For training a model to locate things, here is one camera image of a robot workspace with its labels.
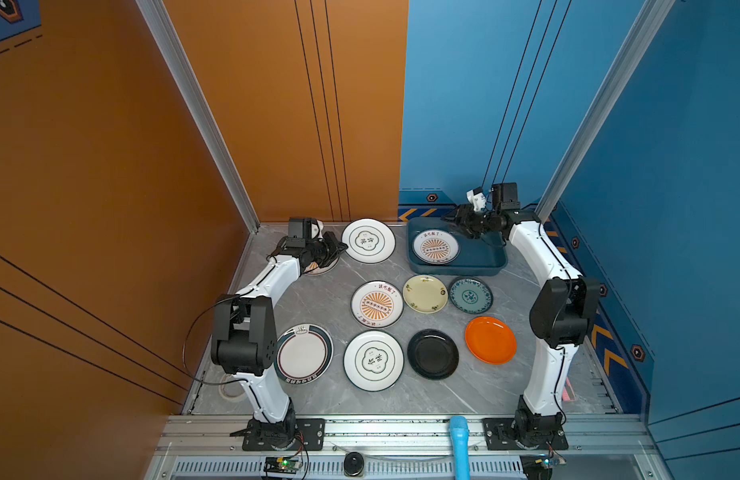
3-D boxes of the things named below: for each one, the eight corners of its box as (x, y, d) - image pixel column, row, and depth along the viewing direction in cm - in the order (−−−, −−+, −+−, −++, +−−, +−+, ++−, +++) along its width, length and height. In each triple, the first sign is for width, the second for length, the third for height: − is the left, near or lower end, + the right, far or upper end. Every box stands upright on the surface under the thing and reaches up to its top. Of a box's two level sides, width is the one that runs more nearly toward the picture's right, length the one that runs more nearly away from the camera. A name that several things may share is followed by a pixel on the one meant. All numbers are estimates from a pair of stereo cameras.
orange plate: (470, 364, 87) (474, 359, 83) (462, 322, 95) (465, 316, 91) (517, 364, 87) (522, 359, 83) (505, 322, 95) (509, 316, 91)
